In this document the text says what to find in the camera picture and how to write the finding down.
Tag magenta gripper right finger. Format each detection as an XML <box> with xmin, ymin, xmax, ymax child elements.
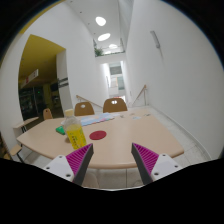
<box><xmin>131</xmin><ymin>143</ymin><xmax>182</xmax><ymax>185</ymax></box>

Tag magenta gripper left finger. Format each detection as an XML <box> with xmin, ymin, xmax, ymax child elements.
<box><xmin>44</xmin><ymin>144</ymin><xmax>94</xmax><ymax>186</ymax></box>

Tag yellow drink plastic bottle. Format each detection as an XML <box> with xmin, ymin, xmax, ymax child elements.
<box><xmin>62</xmin><ymin>116</ymin><xmax>87</xmax><ymax>150</ymax></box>

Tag red round coaster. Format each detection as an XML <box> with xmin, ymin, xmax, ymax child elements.
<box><xmin>89</xmin><ymin>130</ymin><xmax>107</xmax><ymax>140</ymax></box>

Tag green flat object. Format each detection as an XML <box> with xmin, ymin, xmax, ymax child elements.
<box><xmin>55</xmin><ymin>126</ymin><xmax>65</xmax><ymax>135</ymax></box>

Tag wooden chair far left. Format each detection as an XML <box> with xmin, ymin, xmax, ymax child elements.
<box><xmin>43</xmin><ymin>108</ymin><xmax>53</xmax><ymax>120</ymax></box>

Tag wooden chair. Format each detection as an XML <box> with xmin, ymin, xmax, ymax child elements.
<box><xmin>75</xmin><ymin>102</ymin><xmax>95</xmax><ymax>116</ymax></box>
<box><xmin>103</xmin><ymin>98</ymin><xmax>127</xmax><ymax>113</ymax></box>
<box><xmin>43</xmin><ymin>108</ymin><xmax>53</xmax><ymax>120</ymax></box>

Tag pastel coloured paper sheets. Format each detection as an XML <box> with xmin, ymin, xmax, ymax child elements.
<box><xmin>81</xmin><ymin>113</ymin><xmax>114</xmax><ymax>126</ymax></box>

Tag small side desk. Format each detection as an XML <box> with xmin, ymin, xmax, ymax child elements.
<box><xmin>13</xmin><ymin>117</ymin><xmax>39</xmax><ymax>129</ymax></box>

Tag wooden stair handrail left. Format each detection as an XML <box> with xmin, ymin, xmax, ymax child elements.
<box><xmin>76</xmin><ymin>95</ymin><xmax>103</xmax><ymax>108</ymax></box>

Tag wooden stair handrail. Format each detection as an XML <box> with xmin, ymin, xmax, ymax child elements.
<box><xmin>131</xmin><ymin>84</ymin><xmax>147</xmax><ymax>106</ymax></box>
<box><xmin>76</xmin><ymin>95</ymin><xmax>103</xmax><ymax>108</ymax></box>

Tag wooden chair right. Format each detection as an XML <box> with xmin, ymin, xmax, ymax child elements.
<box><xmin>103</xmin><ymin>98</ymin><xmax>127</xmax><ymax>113</ymax></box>

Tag wooden stair handrail right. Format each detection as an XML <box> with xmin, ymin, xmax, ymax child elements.
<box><xmin>131</xmin><ymin>84</ymin><xmax>147</xmax><ymax>106</ymax></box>

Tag white hanging sign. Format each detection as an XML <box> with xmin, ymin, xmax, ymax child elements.
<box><xmin>26</xmin><ymin>69</ymin><xmax>39</xmax><ymax>84</ymax></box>

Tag green potted plant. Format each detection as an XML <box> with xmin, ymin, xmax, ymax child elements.
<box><xmin>93</xmin><ymin>42</ymin><xmax>104</xmax><ymax>57</ymax></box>

